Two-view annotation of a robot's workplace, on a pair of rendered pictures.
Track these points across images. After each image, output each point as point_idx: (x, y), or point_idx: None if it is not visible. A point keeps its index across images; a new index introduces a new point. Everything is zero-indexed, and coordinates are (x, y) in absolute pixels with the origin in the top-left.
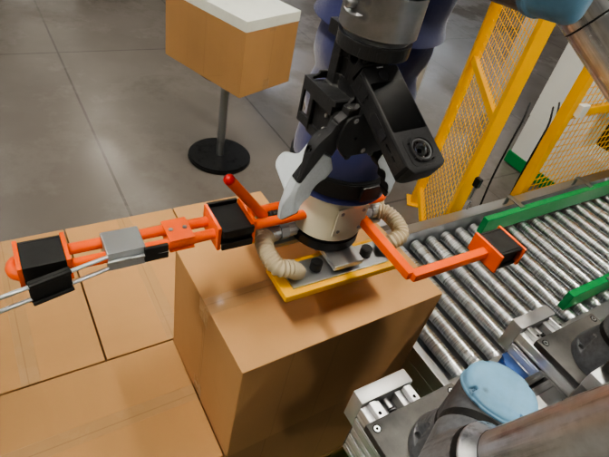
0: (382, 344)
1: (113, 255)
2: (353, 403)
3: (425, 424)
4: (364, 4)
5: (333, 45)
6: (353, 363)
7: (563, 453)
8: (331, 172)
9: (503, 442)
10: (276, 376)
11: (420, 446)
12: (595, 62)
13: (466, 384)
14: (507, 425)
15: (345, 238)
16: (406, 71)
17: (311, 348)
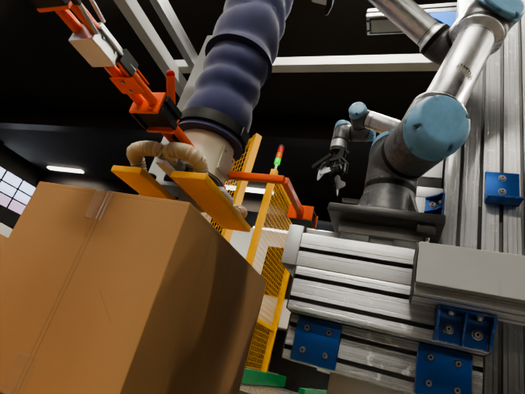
0: (240, 316)
1: (105, 28)
2: (293, 235)
3: (364, 198)
4: None
5: (230, 45)
6: (226, 325)
7: (462, 55)
8: (225, 110)
9: (437, 79)
10: (198, 254)
11: (373, 199)
12: None
13: (382, 134)
14: (430, 84)
15: (221, 180)
16: (263, 70)
17: (221, 239)
